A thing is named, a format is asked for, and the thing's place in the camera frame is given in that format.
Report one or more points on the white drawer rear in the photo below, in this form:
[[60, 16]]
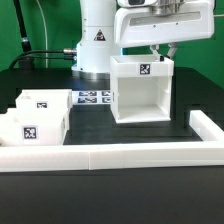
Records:
[[45, 98]]

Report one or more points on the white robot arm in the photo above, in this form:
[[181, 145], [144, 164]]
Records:
[[109, 26]]

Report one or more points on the fiducial marker sheet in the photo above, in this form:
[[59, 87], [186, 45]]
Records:
[[91, 97]]

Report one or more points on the black pole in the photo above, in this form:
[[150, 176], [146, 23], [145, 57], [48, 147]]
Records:
[[24, 38]]

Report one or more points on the white drawer with knob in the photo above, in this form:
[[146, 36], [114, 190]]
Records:
[[41, 127]]

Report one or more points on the white drawer cabinet box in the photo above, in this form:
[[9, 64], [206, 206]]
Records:
[[140, 87]]

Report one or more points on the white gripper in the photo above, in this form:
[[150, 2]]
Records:
[[154, 22]]

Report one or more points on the white boundary frame wall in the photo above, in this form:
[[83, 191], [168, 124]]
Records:
[[207, 151]]

